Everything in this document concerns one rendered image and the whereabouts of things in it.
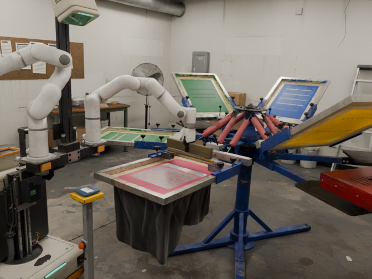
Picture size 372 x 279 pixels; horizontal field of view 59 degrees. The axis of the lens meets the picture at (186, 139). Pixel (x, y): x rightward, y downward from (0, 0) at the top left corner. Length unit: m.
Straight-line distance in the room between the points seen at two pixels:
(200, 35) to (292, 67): 2.15
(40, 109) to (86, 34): 4.59
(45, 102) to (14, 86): 3.88
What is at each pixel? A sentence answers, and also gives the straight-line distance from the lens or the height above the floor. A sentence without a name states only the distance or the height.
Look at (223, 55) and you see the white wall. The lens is 6.98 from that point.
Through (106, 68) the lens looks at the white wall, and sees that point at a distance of 6.56.
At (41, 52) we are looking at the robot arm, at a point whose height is 1.69.
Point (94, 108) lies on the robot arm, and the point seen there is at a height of 1.36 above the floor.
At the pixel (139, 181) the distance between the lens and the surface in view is 2.04.
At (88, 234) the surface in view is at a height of 0.71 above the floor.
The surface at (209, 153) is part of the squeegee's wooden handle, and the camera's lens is 2.17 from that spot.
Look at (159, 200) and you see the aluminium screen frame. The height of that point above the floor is 0.97.
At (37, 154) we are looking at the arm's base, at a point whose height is 1.17.
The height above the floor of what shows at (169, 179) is 0.95.
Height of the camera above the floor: 1.67
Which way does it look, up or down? 13 degrees down
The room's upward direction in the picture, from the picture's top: 3 degrees clockwise
